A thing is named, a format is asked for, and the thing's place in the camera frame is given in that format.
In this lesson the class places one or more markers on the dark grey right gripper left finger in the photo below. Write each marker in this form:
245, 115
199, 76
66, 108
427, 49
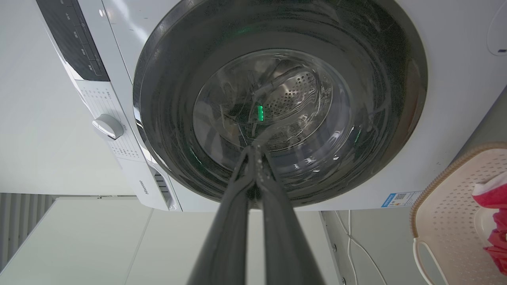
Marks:
225, 237

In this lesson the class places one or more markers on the white front-load washing machine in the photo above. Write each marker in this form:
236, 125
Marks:
455, 118

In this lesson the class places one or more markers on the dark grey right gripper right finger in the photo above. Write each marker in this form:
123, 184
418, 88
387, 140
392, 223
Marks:
287, 241

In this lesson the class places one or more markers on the round dark washing machine door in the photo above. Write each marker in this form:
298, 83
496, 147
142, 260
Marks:
356, 79

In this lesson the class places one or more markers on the silver washing machine dial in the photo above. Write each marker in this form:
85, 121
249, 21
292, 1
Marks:
107, 126

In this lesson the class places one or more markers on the beige perforated laundry basket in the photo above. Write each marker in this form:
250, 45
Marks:
447, 229

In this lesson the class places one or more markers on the red and white garment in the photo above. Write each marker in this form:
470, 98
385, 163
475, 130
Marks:
495, 221

